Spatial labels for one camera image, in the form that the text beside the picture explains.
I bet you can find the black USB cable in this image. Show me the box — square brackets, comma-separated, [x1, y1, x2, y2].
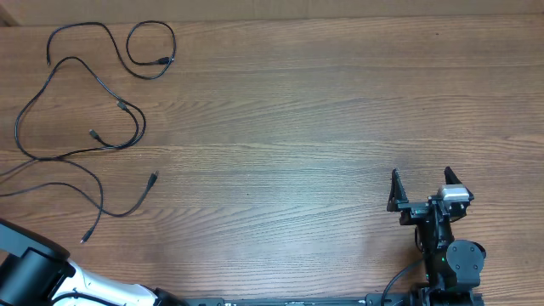
[14, 55, 147, 162]
[0, 157, 160, 245]

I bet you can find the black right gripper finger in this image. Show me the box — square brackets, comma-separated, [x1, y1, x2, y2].
[387, 168, 409, 213]
[444, 167, 462, 184]

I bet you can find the thin black cable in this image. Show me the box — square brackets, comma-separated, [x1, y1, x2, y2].
[45, 20, 178, 81]

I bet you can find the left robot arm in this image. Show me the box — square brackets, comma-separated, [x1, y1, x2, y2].
[1, 219, 187, 305]

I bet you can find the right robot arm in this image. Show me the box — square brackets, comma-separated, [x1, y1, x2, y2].
[380, 167, 486, 306]

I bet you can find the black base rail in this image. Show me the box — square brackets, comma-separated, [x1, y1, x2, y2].
[182, 292, 485, 306]

